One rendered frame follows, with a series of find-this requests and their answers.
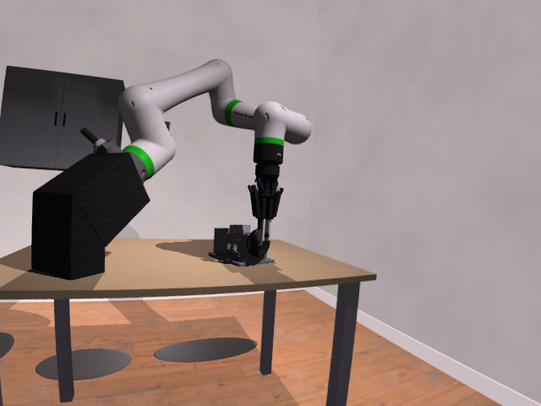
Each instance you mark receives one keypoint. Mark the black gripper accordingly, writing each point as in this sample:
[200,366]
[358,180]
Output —
[265,207]

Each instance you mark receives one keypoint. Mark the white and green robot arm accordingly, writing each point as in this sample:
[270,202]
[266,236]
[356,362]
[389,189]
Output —
[152,146]

